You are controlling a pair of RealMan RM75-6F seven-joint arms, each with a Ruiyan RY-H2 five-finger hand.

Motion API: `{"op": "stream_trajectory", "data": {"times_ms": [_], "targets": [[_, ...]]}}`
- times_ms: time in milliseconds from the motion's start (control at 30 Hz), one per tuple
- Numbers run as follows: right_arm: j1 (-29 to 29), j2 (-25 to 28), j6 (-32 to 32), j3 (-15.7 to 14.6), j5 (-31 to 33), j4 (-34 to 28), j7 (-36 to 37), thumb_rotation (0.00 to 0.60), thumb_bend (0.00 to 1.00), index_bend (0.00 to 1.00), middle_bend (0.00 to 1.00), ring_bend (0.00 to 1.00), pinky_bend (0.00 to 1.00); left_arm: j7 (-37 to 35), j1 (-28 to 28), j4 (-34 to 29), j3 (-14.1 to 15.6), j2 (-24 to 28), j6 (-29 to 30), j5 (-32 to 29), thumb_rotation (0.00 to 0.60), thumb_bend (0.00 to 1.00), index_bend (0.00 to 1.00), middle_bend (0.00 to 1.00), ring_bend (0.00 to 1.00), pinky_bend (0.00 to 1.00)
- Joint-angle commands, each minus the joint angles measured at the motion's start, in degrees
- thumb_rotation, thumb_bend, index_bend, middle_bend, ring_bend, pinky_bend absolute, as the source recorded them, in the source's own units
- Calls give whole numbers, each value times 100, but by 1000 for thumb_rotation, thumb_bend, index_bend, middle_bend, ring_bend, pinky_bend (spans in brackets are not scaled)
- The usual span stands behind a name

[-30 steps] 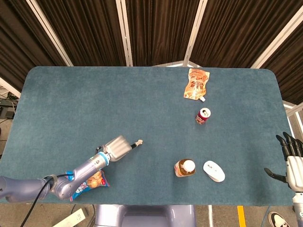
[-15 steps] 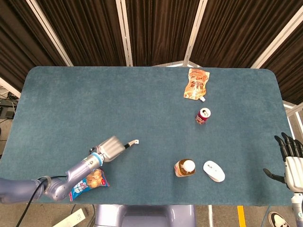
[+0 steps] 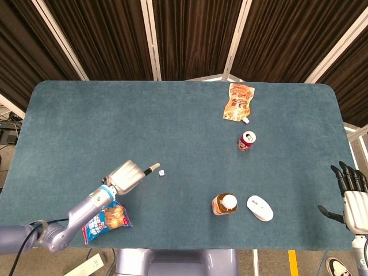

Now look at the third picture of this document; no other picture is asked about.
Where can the orange spouted drink pouch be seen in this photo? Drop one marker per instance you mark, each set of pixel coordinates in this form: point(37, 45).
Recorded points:
point(238, 100)

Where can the small white die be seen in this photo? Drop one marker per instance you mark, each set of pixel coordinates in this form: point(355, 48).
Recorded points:
point(161, 173)

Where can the brown curtain partition panel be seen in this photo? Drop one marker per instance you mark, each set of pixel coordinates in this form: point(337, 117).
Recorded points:
point(287, 37)
point(195, 37)
point(100, 37)
point(17, 57)
point(353, 86)

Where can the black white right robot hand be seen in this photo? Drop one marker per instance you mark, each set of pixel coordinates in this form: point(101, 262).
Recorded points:
point(356, 210)

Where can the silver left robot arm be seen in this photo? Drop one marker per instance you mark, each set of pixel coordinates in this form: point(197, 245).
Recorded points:
point(86, 205)

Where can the black white sneaker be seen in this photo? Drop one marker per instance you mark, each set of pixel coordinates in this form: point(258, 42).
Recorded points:
point(339, 267)

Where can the white computer mouse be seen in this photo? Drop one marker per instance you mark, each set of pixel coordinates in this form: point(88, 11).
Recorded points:
point(259, 208)

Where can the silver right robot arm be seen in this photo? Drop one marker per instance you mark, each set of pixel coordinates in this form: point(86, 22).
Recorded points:
point(359, 253)

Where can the fruit tea bottle white cap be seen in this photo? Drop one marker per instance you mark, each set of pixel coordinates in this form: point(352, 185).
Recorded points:
point(224, 204)

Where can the blue velvet table cloth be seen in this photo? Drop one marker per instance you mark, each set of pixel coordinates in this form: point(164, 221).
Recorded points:
point(158, 126)

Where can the blue cookie snack bag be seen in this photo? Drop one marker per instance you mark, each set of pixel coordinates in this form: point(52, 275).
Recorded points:
point(112, 218)

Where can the red cartoon drink can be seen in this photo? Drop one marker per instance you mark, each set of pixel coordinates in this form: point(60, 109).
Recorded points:
point(246, 142)

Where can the lavender robot torso base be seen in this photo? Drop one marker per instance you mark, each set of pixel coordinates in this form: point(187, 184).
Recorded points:
point(178, 263)

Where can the black equipment box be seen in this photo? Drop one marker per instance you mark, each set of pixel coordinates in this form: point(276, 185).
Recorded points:
point(10, 133)

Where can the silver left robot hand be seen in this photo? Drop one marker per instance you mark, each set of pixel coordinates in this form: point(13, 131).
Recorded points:
point(126, 176)

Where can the white power strip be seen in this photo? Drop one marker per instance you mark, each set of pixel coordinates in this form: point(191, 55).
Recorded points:
point(89, 264)

